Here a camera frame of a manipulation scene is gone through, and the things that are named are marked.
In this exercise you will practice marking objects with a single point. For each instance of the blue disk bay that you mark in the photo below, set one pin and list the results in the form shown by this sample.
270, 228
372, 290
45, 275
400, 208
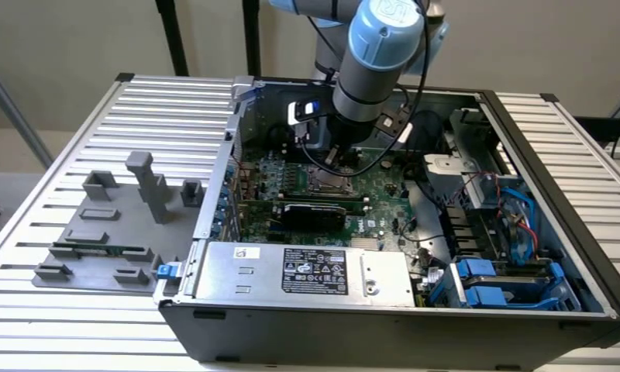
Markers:
488, 286

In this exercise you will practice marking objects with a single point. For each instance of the black RAM slot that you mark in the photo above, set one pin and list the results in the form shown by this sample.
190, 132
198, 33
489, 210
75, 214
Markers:
322, 197

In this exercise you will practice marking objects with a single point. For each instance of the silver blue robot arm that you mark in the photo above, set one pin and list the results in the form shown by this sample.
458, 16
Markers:
377, 46

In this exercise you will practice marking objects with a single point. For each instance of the green RAM stick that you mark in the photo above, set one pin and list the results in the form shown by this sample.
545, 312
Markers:
114, 249

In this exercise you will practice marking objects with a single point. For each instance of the gray metal frame leg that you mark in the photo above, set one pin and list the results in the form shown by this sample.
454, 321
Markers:
14, 112

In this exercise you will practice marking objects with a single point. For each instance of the CPU socket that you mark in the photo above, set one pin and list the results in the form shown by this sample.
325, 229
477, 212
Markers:
332, 182

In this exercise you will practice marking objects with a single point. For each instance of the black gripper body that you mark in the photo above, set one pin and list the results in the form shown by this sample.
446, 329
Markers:
352, 131

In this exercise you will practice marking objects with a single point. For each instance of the silver metal drive cage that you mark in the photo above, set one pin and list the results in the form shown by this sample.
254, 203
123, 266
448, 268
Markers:
457, 174

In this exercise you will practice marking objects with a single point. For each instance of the silver power supply unit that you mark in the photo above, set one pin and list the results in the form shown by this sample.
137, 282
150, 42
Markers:
298, 273

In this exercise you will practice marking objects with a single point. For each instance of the black open PC case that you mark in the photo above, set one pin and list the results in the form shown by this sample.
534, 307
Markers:
372, 333

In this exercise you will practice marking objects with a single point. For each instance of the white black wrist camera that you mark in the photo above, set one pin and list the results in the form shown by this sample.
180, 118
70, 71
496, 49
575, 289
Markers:
304, 111

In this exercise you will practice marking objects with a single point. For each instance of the black stand pole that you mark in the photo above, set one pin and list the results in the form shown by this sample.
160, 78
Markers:
250, 36
170, 36

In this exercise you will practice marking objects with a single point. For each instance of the black graphics card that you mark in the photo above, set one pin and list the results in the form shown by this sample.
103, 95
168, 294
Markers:
313, 218

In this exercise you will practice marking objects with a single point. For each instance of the gray parts rack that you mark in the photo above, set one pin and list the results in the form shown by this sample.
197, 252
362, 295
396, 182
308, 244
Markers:
114, 236

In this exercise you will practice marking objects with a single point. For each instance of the blue case latch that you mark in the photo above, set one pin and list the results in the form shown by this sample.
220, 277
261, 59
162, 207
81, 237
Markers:
166, 270

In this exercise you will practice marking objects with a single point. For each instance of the black table corner cap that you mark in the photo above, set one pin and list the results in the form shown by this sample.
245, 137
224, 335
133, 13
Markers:
549, 98
123, 77

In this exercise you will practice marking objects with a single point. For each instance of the green motherboard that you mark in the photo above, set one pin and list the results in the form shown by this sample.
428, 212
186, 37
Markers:
381, 209

